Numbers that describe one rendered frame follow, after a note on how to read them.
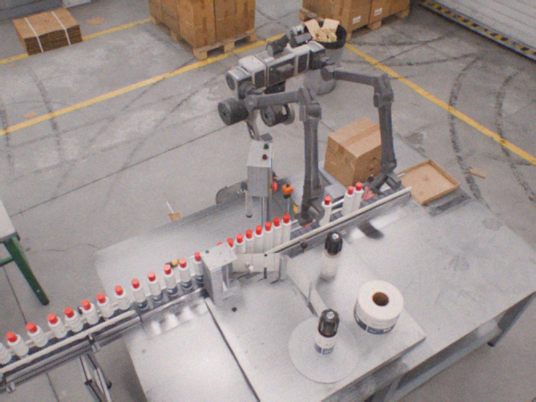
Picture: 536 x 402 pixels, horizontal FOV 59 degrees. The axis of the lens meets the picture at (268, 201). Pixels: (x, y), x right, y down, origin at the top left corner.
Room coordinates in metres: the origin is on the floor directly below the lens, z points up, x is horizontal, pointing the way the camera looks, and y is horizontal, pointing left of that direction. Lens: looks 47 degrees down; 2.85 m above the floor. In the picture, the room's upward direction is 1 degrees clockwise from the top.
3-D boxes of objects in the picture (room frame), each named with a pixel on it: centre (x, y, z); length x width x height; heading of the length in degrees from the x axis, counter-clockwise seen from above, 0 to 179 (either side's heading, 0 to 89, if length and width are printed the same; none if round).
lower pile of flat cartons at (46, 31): (5.28, 2.64, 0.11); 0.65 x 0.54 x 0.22; 124
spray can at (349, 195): (1.76, -0.44, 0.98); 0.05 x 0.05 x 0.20
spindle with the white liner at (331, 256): (1.36, -0.31, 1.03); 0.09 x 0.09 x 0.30
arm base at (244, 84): (2.10, 0.11, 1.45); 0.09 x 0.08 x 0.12; 126
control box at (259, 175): (1.58, 0.04, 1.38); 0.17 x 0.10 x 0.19; 176
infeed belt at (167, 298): (1.56, -0.10, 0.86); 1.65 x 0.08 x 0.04; 121
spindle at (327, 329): (0.96, -0.26, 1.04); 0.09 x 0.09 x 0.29
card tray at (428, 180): (2.07, -0.96, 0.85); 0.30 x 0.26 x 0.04; 121
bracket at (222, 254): (1.26, 0.22, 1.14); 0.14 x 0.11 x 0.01; 121
